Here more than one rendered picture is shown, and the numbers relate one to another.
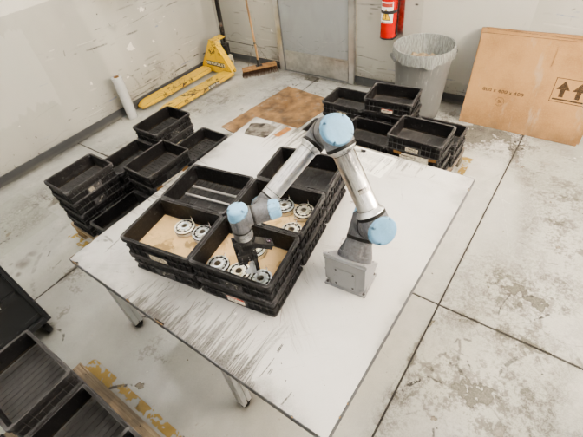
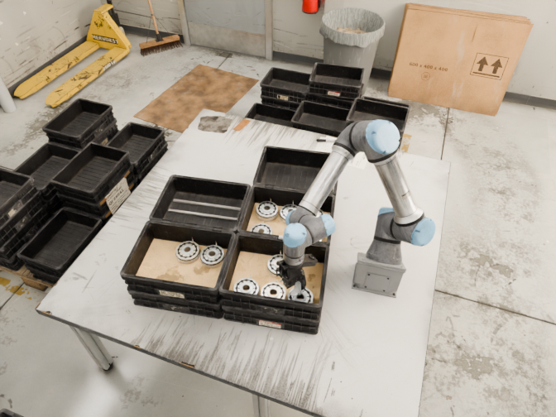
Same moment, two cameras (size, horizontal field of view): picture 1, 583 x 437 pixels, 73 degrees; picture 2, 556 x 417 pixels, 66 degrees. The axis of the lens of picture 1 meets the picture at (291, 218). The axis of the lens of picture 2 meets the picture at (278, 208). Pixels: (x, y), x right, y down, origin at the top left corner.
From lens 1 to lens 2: 0.64 m
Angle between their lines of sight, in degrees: 15
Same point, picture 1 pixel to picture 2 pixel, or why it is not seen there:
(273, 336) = (322, 355)
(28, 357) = not seen: outside the picture
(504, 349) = (489, 318)
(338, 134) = (388, 142)
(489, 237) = (448, 212)
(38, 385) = not seen: outside the picture
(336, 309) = (372, 313)
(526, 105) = (450, 79)
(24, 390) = not seen: outside the picture
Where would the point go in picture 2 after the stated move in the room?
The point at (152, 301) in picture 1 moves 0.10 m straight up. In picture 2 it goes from (169, 342) to (164, 330)
